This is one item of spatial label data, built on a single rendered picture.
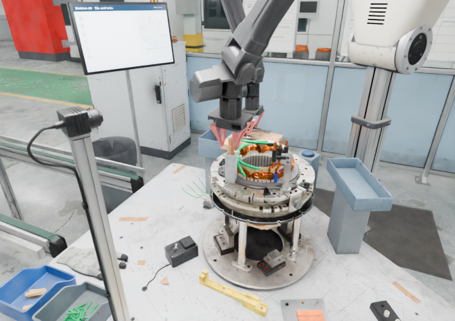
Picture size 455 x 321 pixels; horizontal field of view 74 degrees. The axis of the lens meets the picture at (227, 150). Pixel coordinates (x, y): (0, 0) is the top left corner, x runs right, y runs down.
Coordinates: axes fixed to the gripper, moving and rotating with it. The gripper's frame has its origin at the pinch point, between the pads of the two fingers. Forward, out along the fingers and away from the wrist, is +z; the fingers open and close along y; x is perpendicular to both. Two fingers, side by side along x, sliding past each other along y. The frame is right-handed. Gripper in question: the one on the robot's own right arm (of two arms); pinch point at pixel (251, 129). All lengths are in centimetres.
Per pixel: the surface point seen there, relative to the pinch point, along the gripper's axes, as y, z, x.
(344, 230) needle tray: 24, 21, 41
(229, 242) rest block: 40.9, 23.3, 7.7
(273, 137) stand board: -0.9, 2.5, 9.0
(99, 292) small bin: 71, 28, -21
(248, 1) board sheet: -188, -46, -74
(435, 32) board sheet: -192, -21, 84
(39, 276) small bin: 74, 27, -43
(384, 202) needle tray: 28, 4, 50
